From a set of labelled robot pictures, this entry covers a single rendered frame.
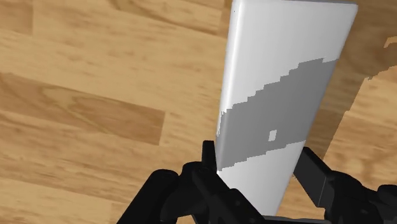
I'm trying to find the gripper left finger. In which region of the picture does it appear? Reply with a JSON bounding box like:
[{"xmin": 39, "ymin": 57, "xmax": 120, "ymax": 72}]
[{"xmin": 116, "ymin": 140, "xmax": 266, "ymax": 224}]

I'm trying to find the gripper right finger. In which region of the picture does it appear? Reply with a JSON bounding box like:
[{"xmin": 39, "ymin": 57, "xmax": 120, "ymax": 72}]
[{"xmin": 292, "ymin": 146, "xmax": 397, "ymax": 224}]

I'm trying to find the white tablet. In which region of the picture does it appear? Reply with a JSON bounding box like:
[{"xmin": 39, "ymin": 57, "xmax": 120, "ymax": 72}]
[{"xmin": 216, "ymin": 0, "xmax": 359, "ymax": 216}]

